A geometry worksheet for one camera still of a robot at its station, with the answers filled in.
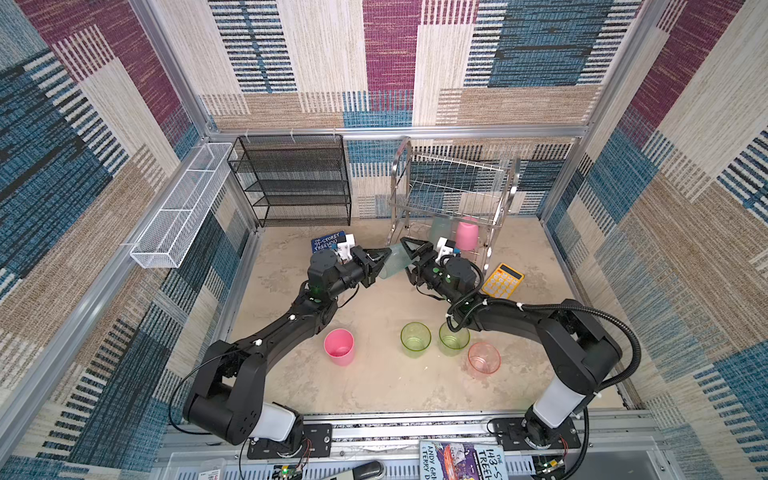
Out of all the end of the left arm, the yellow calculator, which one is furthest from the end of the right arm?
the yellow calculator

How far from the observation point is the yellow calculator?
1011 mm

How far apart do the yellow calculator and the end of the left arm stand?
1.43 feet

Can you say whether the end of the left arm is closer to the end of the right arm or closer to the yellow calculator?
the end of the right arm

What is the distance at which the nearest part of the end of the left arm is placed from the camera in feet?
2.37
